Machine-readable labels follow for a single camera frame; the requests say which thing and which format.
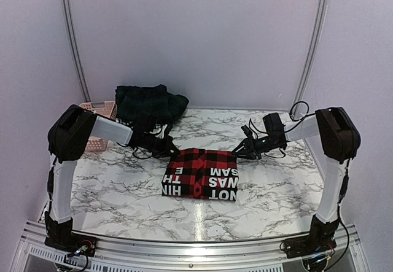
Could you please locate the green plaid skirt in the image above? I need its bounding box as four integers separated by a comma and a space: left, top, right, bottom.
115, 84, 189, 123

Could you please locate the aluminium front table rail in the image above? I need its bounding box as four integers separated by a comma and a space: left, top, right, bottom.
9, 221, 371, 271

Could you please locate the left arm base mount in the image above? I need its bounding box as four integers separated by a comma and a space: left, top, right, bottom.
44, 233, 98, 257

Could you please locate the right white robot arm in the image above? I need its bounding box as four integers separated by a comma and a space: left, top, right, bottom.
232, 107, 361, 252

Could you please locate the aluminium frame post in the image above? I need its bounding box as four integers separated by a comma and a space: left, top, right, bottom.
292, 0, 328, 105
61, 0, 91, 102

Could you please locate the red black plaid shirt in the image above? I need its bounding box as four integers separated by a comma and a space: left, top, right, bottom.
161, 148, 239, 202

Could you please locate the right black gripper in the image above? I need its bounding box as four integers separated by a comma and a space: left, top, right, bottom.
231, 134, 283, 160

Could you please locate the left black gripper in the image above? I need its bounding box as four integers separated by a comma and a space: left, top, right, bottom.
142, 133, 180, 158

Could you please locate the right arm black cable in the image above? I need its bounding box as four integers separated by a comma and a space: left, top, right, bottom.
248, 101, 311, 159

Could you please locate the left aluminium frame post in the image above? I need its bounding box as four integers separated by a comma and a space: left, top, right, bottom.
61, 0, 91, 102

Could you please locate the right aluminium frame post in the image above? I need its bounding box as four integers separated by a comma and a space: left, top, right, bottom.
292, 0, 328, 105

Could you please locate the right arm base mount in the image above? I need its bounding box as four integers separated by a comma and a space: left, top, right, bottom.
279, 236, 337, 258

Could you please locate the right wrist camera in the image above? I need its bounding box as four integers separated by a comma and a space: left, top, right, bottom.
241, 125, 253, 139

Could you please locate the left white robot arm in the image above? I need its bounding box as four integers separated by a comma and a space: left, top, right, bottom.
45, 104, 179, 251

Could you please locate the pink plastic basket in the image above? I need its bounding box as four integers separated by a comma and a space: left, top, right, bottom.
78, 100, 119, 153

